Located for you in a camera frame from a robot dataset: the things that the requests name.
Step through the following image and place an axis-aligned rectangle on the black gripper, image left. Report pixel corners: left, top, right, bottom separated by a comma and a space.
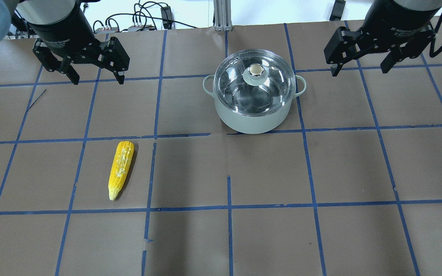
26, 2, 130, 85

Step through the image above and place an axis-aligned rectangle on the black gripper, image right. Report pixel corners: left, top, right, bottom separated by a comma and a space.
324, 0, 442, 77

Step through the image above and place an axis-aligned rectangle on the yellow corn cob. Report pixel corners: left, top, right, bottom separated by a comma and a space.
108, 140, 135, 201

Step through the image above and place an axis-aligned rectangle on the glass pot lid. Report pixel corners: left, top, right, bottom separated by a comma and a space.
206, 49, 302, 117

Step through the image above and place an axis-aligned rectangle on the light green steel pot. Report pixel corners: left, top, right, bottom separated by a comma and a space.
202, 74, 307, 134

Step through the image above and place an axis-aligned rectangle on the black power adapter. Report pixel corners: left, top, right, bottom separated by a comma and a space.
161, 6, 174, 30

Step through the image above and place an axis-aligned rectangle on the black cables bundle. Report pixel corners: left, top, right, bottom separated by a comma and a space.
92, 0, 198, 33

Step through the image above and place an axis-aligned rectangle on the aluminium frame post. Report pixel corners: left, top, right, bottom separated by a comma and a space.
213, 0, 233, 31

